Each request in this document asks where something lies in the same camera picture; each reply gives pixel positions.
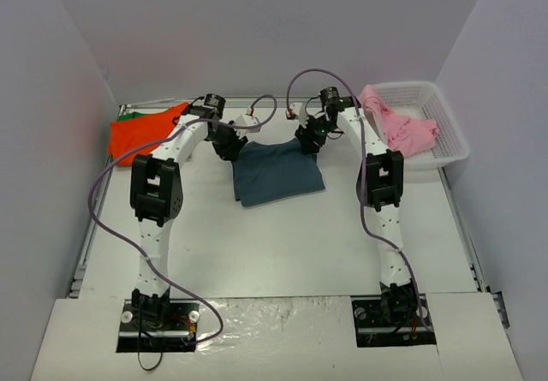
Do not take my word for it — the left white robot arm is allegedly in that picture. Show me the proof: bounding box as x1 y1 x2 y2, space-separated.
130 93 245 328

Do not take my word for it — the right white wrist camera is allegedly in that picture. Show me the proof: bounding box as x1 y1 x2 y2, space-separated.
285 102 313 128

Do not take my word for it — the thin black cable loop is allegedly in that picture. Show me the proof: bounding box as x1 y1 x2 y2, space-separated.
136 348 166 372

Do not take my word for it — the white plastic basket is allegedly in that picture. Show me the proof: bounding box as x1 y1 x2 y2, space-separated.
360 81 469 170

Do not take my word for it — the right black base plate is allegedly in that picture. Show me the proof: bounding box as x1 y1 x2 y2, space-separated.
351 295 437 348

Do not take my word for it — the pink t shirt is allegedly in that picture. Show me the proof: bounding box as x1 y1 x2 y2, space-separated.
358 85 438 158

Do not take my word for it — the orange folded t shirt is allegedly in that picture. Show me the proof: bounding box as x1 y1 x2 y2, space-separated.
107 103 189 160

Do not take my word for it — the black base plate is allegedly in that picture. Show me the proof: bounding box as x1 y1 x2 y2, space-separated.
351 295 437 348
116 300 200 353

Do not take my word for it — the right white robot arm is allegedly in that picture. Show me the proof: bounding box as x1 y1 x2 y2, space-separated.
286 86 417 324

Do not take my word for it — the green folded t shirt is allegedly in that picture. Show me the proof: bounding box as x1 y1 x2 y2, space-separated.
116 112 146 122

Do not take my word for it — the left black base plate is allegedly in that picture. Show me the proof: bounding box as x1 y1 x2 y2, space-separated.
116 300 200 353

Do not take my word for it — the blue t shirt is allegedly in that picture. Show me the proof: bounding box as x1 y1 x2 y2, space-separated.
232 139 325 208

